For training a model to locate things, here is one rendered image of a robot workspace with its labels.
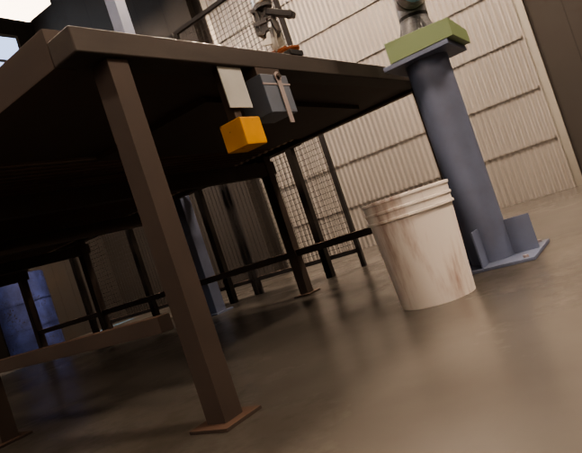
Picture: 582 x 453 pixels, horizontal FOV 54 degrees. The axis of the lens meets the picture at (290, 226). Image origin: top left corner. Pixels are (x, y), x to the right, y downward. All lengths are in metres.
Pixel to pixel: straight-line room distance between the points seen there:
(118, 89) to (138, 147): 0.14
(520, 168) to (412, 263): 3.70
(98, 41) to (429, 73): 1.39
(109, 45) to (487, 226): 1.55
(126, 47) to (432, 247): 1.06
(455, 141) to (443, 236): 0.58
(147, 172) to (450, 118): 1.36
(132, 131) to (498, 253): 1.52
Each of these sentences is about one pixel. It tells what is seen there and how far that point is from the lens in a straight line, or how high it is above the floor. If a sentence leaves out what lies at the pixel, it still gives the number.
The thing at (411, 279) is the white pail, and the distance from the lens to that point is 1.87.
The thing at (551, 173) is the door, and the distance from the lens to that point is 5.44.
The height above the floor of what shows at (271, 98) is 0.75.
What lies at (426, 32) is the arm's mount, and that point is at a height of 0.92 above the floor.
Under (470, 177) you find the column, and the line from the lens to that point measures 2.33.
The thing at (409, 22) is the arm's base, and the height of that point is 1.00.
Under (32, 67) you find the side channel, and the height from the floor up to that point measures 0.89.
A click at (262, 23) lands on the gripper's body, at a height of 1.18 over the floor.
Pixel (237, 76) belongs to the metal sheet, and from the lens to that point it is 1.67.
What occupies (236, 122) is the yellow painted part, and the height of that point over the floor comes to 0.69.
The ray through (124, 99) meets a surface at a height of 0.76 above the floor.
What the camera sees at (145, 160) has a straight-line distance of 1.32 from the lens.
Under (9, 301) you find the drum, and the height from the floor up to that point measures 0.65.
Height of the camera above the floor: 0.35
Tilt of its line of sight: 1 degrees up
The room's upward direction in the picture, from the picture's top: 18 degrees counter-clockwise
